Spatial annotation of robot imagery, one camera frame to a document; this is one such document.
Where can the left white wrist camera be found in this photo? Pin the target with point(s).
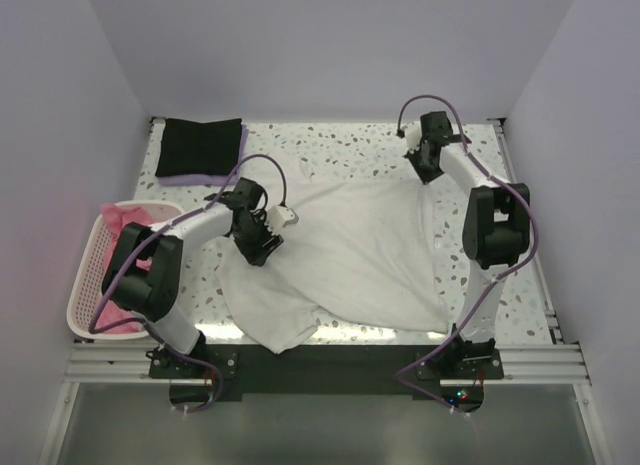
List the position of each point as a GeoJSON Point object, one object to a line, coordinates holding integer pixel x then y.
{"type": "Point", "coordinates": [279, 217]}

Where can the white t shirt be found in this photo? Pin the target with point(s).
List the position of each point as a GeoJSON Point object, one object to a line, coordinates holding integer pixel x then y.
{"type": "Point", "coordinates": [362, 251]}

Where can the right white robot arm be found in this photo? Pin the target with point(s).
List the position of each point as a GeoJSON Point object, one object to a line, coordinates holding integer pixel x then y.
{"type": "Point", "coordinates": [496, 232]}

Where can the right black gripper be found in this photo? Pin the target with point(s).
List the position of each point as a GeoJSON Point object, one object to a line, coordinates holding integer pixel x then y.
{"type": "Point", "coordinates": [425, 177]}

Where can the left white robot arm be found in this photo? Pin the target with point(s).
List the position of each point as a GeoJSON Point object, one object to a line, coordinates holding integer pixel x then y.
{"type": "Point", "coordinates": [144, 274]}

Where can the folded lavender t shirt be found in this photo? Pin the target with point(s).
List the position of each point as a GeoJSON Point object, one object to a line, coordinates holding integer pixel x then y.
{"type": "Point", "coordinates": [206, 180]}

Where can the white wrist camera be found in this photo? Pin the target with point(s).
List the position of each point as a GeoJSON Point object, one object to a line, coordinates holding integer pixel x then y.
{"type": "Point", "coordinates": [412, 134]}
{"type": "Point", "coordinates": [279, 217]}

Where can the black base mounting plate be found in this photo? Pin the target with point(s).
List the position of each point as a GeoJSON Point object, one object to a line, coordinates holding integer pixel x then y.
{"type": "Point", "coordinates": [229, 372]}

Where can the folded black t shirt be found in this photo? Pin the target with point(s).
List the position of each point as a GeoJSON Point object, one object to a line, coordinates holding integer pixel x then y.
{"type": "Point", "coordinates": [194, 148]}

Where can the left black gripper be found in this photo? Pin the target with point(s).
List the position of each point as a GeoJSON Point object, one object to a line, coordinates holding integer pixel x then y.
{"type": "Point", "coordinates": [257, 254]}

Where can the pink t shirt in basket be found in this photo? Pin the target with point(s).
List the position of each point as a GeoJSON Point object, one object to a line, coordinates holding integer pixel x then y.
{"type": "Point", "coordinates": [116, 218]}

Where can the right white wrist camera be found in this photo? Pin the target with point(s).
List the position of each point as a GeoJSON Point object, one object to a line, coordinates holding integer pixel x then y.
{"type": "Point", "coordinates": [412, 134]}

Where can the white plastic laundry basket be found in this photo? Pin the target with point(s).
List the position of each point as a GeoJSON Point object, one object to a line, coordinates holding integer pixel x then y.
{"type": "Point", "coordinates": [87, 288]}

